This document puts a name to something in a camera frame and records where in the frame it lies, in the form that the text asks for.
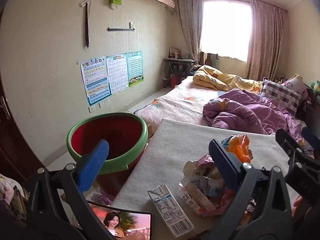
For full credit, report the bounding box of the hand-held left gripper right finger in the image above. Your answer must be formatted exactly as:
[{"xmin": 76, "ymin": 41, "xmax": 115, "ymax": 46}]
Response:
[{"xmin": 208, "ymin": 139, "xmax": 302, "ymax": 240}]

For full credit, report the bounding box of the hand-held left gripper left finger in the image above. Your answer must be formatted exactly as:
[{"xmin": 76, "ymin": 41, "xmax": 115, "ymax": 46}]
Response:
[{"xmin": 26, "ymin": 139, "xmax": 118, "ymax": 240}]

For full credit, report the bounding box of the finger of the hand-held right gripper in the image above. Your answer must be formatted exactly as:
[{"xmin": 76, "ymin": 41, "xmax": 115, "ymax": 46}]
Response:
[
  {"xmin": 275, "ymin": 128, "xmax": 320, "ymax": 200},
  {"xmin": 301, "ymin": 127, "xmax": 320, "ymax": 153}
]

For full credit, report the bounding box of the red bin with green rim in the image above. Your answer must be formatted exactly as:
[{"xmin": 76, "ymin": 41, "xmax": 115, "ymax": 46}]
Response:
[{"xmin": 66, "ymin": 112, "xmax": 150, "ymax": 197}]

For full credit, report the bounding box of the white snack box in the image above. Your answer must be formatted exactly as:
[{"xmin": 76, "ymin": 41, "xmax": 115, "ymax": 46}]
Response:
[{"xmin": 177, "ymin": 177, "xmax": 217, "ymax": 217}]

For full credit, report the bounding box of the person's right hand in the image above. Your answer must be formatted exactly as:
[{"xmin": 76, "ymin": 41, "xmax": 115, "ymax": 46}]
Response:
[{"xmin": 292, "ymin": 195, "xmax": 307, "ymax": 218}]

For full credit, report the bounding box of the pink floral cloth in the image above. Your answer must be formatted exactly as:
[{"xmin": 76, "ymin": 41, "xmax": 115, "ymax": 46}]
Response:
[{"xmin": 86, "ymin": 186, "xmax": 115, "ymax": 207}]

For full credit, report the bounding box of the checked pillow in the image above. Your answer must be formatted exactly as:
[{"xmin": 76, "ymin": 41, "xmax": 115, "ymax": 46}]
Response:
[{"xmin": 260, "ymin": 77, "xmax": 303, "ymax": 117}]

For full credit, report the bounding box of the pink pillow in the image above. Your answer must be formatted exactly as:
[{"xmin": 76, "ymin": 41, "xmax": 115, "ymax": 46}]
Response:
[{"xmin": 281, "ymin": 74, "xmax": 309, "ymax": 103}]

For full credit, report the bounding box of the purple quilt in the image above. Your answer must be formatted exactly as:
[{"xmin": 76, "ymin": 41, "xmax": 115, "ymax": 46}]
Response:
[{"xmin": 202, "ymin": 88, "xmax": 314, "ymax": 150}]

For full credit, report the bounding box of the smartphone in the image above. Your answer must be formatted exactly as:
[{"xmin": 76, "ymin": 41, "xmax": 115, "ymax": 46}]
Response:
[{"xmin": 89, "ymin": 203, "xmax": 152, "ymax": 239}]

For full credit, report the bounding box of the white milk carton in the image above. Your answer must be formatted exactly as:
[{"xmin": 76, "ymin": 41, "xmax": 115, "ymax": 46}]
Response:
[{"xmin": 147, "ymin": 184, "xmax": 195, "ymax": 238}]

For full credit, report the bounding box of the bed with pink sheet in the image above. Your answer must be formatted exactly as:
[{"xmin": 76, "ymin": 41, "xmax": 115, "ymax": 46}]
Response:
[{"xmin": 134, "ymin": 76, "xmax": 320, "ymax": 140}]

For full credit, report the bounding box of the brown door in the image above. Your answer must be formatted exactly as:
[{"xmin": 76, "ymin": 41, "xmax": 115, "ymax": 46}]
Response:
[{"xmin": 0, "ymin": 90, "xmax": 45, "ymax": 185}]

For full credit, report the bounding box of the yellow quilt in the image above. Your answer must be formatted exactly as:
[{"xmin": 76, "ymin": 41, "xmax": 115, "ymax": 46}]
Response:
[{"xmin": 193, "ymin": 65, "xmax": 263, "ymax": 95}]

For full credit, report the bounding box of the red box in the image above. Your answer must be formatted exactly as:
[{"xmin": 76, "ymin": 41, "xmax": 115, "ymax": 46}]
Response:
[{"xmin": 170, "ymin": 74, "xmax": 183, "ymax": 88}]

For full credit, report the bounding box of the grey green bag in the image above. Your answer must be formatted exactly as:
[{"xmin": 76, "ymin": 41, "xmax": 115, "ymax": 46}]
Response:
[{"xmin": 199, "ymin": 52, "xmax": 220, "ymax": 68}]

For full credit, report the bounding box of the beige patterned curtain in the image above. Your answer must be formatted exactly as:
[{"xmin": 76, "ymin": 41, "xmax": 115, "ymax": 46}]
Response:
[
  {"xmin": 246, "ymin": 0, "xmax": 285, "ymax": 80},
  {"xmin": 174, "ymin": 0, "xmax": 204, "ymax": 65}
]

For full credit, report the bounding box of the dark desk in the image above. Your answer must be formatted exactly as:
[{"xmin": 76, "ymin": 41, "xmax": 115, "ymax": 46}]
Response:
[{"xmin": 163, "ymin": 57, "xmax": 196, "ymax": 88}]

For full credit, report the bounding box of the window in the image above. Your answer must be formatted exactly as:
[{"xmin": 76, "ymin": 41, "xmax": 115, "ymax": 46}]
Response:
[{"xmin": 201, "ymin": 0, "xmax": 252, "ymax": 62}]

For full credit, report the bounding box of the blue bordered wall poster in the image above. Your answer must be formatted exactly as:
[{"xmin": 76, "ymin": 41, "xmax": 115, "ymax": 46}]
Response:
[{"xmin": 80, "ymin": 56, "xmax": 112, "ymax": 106}]

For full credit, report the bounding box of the white chart wall poster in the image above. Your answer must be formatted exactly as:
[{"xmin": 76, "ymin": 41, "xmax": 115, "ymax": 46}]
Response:
[{"xmin": 106, "ymin": 53, "xmax": 130, "ymax": 95}]

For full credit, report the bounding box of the teal grid wall poster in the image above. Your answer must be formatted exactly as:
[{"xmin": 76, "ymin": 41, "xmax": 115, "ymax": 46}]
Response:
[{"xmin": 127, "ymin": 50, "xmax": 145, "ymax": 87}]

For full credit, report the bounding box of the metal door handle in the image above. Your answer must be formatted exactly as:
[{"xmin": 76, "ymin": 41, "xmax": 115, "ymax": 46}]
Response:
[{"xmin": 0, "ymin": 96, "xmax": 12, "ymax": 120}]

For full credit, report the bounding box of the black hanging strap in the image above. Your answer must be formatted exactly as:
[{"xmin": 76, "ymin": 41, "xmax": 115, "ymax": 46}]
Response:
[{"xmin": 84, "ymin": 4, "xmax": 90, "ymax": 48}]

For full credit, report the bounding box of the black wall rack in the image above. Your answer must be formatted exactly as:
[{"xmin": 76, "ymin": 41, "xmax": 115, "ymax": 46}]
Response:
[{"xmin": 107, "ymin": 22, "xmax": 135, "ymax": 32}]

